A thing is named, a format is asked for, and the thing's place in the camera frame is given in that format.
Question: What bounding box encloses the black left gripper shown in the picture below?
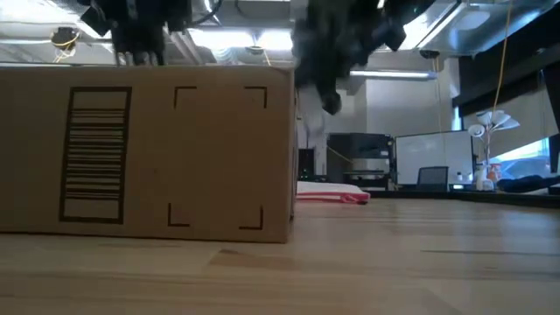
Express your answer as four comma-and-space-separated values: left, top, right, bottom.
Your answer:
78, 0, 193, 67

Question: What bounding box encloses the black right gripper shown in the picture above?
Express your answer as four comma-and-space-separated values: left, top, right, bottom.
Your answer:
290, 0, 408, 117

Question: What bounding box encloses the white mesh pouch red trim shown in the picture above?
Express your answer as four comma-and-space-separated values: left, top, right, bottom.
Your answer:
296, 180, 372, 206

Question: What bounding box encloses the taped brown cardboard box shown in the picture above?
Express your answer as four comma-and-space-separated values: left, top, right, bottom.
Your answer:
0, 64, 299, 244

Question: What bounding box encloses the black computer monitor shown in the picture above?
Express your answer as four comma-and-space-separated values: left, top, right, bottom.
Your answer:
326, 132, 394, 172

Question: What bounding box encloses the ceiling light tube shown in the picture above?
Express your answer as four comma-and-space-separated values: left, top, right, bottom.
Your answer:
348, 68, 438, 81

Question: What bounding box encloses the black computer tower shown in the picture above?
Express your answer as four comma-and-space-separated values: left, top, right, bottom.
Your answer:
297, 147, 317, 183

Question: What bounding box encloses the black monitor cart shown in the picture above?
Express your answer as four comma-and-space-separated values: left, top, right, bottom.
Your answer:
340, 169, 395, 192

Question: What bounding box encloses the white whiteboard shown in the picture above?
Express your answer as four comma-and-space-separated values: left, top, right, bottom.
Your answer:
395, 129, 474, 187

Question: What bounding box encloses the grey mesh office chair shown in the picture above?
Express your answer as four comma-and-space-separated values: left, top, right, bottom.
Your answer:
415, 165, 451, 193

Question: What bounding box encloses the white flower floor lamp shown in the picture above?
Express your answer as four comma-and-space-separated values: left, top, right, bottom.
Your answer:
466, 109, 522, 176

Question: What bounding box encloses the dark cloth bundle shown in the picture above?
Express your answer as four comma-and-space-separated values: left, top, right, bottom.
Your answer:
497, 173, 560, 195

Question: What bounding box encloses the black ceiling camera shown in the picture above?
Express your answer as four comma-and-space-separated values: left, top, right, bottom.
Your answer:
50, 24, 83, 63

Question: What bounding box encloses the yellow hanging cable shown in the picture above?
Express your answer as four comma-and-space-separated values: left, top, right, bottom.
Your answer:
492, 0, 514, 114

